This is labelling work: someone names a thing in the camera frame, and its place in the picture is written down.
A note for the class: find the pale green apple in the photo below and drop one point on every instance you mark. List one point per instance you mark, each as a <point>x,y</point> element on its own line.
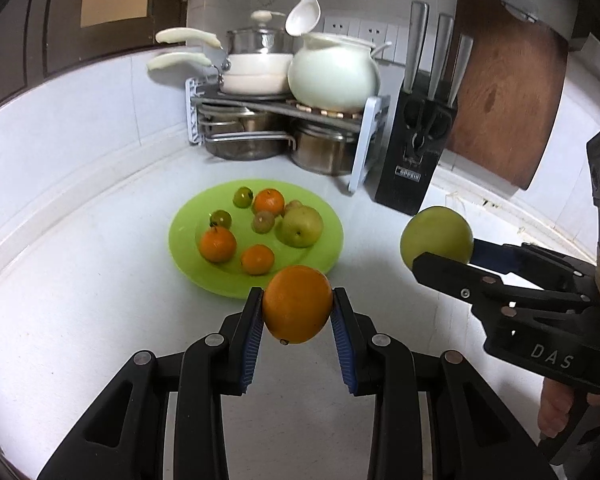
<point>432,232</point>

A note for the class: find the large brown longan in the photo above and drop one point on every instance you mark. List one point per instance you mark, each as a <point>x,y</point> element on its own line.
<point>263,222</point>

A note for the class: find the black knife block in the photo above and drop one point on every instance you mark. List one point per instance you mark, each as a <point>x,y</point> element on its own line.
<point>405,190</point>

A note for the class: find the green plate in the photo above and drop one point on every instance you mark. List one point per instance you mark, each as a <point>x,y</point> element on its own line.
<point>190,255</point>

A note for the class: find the oval orange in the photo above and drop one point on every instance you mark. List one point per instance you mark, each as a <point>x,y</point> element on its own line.
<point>297,305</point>

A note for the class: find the black kitchen scissors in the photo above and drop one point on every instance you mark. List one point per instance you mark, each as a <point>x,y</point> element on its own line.
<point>420,140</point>

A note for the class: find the green tomato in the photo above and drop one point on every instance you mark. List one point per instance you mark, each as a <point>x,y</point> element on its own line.
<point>242,198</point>
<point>222,220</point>

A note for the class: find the white metal pot rack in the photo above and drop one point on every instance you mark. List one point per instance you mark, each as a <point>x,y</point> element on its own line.
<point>367,140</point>

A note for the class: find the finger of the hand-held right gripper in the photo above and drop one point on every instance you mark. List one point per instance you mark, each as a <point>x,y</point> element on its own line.
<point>445,272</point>
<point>495,256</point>

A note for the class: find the small brown longan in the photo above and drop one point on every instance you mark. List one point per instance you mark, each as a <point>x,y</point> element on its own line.
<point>292,206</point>

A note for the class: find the tangerine with stem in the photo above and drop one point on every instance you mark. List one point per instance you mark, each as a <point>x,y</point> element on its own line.
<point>218,245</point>

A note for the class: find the large orange tangerine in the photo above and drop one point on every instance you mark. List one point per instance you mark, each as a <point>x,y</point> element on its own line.
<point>268,202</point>

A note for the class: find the green apple on plate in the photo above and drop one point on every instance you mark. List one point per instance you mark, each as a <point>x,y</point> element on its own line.
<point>301,227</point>

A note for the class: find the wooden cutting board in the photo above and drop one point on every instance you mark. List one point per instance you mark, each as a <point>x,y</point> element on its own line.
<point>500,90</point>

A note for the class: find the person's right hand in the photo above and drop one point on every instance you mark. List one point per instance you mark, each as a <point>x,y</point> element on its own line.
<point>555,410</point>

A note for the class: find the wooden bead trivet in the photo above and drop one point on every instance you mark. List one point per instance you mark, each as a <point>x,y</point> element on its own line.
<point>325,111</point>

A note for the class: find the small orange tangerine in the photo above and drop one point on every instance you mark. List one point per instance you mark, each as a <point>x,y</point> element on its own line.
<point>257,260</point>

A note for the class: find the round steel pot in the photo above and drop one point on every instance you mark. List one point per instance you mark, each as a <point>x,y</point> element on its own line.
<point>320,152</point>

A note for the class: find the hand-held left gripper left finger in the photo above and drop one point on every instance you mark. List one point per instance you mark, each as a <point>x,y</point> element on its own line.
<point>250,350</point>

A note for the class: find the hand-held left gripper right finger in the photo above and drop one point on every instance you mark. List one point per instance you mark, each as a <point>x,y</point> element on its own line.
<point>344,350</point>

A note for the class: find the white ceramic pot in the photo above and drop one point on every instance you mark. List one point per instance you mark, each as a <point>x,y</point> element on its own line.
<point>330,77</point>

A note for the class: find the brown wooden cabinet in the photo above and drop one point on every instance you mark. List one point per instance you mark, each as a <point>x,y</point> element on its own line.
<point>55,20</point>

